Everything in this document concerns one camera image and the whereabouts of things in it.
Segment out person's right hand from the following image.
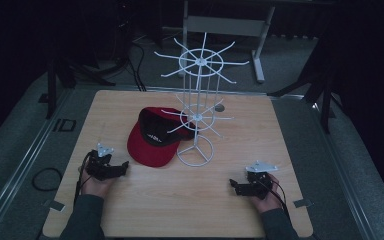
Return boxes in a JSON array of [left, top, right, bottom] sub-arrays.
[[248, 173, 284, 215]]

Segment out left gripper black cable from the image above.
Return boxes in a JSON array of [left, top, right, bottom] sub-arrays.
[[73, 150, 93, 205]]

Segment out person's left hand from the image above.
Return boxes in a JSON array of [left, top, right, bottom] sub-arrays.
[[79, 165, 116, 200]]

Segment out black tripod stand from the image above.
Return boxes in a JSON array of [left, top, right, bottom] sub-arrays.
[[38, 54, 117, 120], [268, 64, 349, 135]]

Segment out grey table corner bracket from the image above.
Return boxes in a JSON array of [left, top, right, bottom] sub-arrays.
[[43, 198, 66, 213], [292, 198, 315, 210]]

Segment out grey metal desk frame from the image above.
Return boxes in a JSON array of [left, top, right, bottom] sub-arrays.
[[178, 0, 277, 84]]

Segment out black floor bracket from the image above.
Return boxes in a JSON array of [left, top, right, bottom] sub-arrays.
[[52, 118, 78, 133]]

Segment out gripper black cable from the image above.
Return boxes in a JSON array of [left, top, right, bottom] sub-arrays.
[[261, 173, 292, 221], [73, 150, 93, 205]]

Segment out red and black cap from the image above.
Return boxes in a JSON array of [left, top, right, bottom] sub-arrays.
[[126, 106, 198, 169]]

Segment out black cable loop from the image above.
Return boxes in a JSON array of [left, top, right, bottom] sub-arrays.
[[31, 167, 64, 193]]

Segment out black floor cables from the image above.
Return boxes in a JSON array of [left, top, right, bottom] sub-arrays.
[[123, 36, 148, 93]]

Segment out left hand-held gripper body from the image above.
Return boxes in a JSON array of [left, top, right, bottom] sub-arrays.
[[85, 142, 121, 182]]

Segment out white wire display rack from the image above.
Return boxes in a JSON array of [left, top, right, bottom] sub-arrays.
[[153, 31, 251, 168]]

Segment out metal floor rail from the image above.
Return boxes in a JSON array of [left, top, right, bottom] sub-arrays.
[[0, 87, 76, 240], [308, 94, 381, 240]]

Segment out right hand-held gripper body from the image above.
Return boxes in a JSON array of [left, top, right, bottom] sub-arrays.
[[242, 160, 279, 201]]

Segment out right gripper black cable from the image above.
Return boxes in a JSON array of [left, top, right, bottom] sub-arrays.
[[261, 173, 292, 221]]

